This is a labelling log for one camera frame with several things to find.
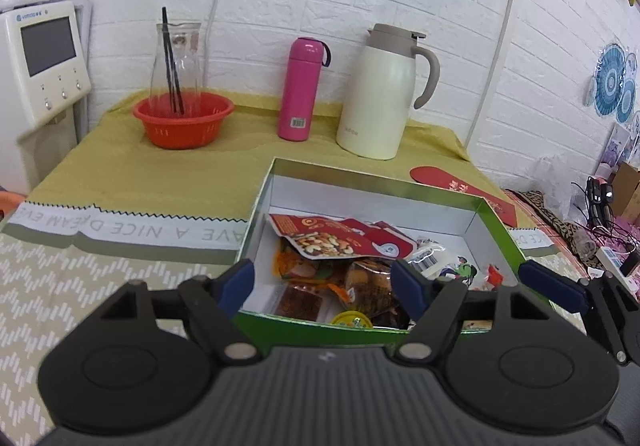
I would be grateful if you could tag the white wall pipe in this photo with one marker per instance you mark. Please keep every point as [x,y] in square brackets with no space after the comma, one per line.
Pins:
[500,25]

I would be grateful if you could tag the red envelope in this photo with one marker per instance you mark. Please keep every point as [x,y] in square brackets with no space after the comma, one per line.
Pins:
[450,183]

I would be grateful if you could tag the orange plastic tub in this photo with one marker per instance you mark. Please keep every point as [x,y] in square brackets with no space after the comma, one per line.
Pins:
[9,206]

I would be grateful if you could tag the white dispenser with screen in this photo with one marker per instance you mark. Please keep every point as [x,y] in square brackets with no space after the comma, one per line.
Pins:
[45,75]

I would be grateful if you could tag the leopard print cloth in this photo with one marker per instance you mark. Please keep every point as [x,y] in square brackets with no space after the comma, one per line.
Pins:
[555,226]

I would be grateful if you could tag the glass carafe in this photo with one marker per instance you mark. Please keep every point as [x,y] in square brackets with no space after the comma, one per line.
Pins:
[187,60]

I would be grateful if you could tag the beige chevron table cloth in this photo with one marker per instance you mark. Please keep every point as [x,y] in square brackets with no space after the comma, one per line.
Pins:
[100,276]

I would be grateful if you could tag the cream thermal jug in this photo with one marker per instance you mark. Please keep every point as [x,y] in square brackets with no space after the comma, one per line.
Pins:
[375,100]

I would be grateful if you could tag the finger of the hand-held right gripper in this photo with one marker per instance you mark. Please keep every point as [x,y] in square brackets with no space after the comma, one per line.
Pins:
[550,283]

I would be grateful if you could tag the white power strip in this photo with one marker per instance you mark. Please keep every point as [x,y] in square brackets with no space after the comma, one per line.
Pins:
[615,261]

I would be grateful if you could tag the black straw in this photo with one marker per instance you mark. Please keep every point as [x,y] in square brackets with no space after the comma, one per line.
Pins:
[174,85]
[170,50]

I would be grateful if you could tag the cartoon print snack packet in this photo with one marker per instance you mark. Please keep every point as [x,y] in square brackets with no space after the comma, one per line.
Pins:
[460,271]

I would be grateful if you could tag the red nut packet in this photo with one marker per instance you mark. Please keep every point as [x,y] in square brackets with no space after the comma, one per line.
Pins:
[320,238]

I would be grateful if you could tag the dark red snack packet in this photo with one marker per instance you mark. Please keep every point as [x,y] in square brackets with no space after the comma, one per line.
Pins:
[297,303]

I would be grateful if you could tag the olive green tablecloth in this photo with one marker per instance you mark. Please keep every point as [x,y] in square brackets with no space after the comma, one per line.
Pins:
[125,175]

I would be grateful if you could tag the red white snack packet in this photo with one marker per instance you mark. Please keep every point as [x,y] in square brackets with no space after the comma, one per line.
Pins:
[390,241]

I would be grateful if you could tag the clear plastic bag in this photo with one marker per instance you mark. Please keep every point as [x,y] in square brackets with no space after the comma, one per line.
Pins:
[552,186]

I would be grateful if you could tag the green cardboard box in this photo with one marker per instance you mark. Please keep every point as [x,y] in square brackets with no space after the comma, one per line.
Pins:
[350,196]

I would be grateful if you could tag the blue round wall ornament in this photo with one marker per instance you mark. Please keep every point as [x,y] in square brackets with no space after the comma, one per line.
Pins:
[610,80]

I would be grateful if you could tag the brown snack packet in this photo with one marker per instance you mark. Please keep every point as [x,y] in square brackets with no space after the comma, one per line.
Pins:
[367,283]

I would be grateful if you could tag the red plastic basket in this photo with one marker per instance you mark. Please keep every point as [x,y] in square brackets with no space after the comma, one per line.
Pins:
[182,125]

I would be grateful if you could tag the orange snack packet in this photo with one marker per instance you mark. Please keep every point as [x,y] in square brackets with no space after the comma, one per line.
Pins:
[295,266]

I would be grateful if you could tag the yellow round snack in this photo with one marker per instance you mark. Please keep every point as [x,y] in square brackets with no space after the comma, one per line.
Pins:
[352,319]

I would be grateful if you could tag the pink thermos bottle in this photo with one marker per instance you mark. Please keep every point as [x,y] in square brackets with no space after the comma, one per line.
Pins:
[297,90]

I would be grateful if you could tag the purple wall picture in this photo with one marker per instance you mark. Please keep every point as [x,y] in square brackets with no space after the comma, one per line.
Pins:
[616,150]

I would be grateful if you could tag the cardboard carton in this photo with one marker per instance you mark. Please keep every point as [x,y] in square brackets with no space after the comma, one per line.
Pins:
[627,191]

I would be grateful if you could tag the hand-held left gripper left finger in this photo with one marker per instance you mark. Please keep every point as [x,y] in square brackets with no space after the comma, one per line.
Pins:
[240,283]

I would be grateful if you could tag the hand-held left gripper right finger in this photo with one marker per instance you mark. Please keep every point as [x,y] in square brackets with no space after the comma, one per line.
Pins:
[407,283]

